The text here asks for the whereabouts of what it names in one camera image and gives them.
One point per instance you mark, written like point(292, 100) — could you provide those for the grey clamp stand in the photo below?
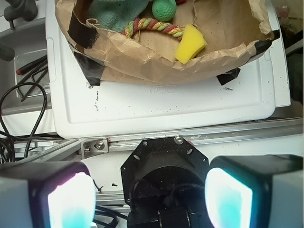
point(25, 9)

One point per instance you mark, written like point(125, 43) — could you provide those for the green dimpled rubber ball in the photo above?
point(164, 10)

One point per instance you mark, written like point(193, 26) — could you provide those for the teal microfibre cloth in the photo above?
point(115, 15)

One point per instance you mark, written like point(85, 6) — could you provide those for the metal corner bracket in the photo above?
point(91, 147)

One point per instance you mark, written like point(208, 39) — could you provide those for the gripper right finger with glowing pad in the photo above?
point(257, 191)

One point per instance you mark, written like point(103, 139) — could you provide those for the yellow sponge wedge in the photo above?
point(191, 44)

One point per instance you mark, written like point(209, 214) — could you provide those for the crumpled brown paper bag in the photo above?
point(236, 31)

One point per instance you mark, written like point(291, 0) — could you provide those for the crumpled red paper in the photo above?
point(178, 2)

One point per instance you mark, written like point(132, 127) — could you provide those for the white plastic bin lid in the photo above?
point(81, 110)

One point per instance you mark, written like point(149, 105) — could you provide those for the aluminium extrusion rail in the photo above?
point(274, 128)

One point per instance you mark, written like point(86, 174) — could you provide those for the multicolour braided rope toy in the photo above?
point(152, 25)

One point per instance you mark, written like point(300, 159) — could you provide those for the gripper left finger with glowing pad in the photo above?
point(46, 195)

